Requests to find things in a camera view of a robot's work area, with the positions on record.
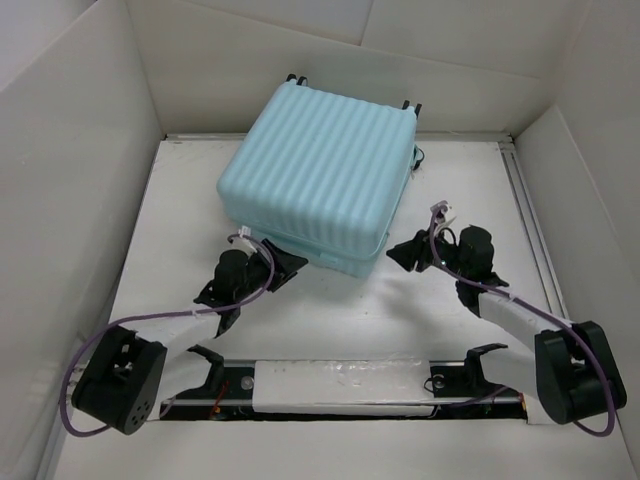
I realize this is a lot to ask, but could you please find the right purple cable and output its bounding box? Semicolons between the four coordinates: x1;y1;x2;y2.
428;202;621;436

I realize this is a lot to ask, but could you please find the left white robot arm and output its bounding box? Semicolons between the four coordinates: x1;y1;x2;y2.
59;234;308;438

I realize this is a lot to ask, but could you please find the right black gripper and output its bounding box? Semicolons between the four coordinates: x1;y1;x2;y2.
385;222;469;279

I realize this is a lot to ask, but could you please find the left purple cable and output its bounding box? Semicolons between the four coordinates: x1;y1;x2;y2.
58;234;281;435

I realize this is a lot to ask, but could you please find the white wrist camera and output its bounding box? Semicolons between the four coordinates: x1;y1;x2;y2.
227;226;258;255
431;201;457;235

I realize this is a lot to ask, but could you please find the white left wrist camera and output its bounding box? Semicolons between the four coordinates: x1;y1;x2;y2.
227;226;258;255

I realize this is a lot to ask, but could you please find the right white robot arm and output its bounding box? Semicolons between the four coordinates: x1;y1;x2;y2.
386;226;627;437

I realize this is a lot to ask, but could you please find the purple cable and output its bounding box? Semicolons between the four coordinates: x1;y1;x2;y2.
428;202;621;436
58;234;281;435

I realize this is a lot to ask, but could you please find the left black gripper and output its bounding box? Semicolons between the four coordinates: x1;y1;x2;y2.
234;240;305;302

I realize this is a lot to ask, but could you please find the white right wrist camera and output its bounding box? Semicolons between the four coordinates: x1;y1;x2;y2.
431;201;457;235

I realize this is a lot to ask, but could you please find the light blue hardshell suitcase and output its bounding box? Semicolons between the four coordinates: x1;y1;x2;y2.
216;74;422;278

